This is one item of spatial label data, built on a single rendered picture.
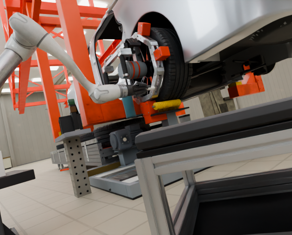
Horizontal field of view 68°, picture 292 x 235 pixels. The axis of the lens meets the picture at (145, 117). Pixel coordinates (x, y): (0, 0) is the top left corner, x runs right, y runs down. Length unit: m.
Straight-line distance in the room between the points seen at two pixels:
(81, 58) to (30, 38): 0.88
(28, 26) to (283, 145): 1.27
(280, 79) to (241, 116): 13.15
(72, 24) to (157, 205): 2.11
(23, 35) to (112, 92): 0.56
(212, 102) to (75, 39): 5.61
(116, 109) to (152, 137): 1.81
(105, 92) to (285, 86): 12.43
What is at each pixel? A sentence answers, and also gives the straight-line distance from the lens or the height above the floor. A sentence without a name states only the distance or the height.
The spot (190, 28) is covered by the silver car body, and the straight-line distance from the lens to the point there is 1.58.
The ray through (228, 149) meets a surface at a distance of 0.33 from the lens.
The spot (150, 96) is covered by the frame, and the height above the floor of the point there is 0.60.
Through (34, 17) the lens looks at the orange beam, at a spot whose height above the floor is 2.61.
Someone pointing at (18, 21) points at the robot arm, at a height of 1.04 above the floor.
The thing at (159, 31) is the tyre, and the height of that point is 1.04.
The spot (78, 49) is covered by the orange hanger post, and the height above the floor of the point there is 1.22.
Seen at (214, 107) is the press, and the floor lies 0.56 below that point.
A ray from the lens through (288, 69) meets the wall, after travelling 13.37.
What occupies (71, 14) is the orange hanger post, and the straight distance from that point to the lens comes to 2.38.
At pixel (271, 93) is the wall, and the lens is 13.63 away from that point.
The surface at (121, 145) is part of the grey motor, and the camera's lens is 1.88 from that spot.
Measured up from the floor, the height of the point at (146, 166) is 0.29.
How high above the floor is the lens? 0.34
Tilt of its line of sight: 4 degrees up
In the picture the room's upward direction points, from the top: 14 degrees counter-clockwise
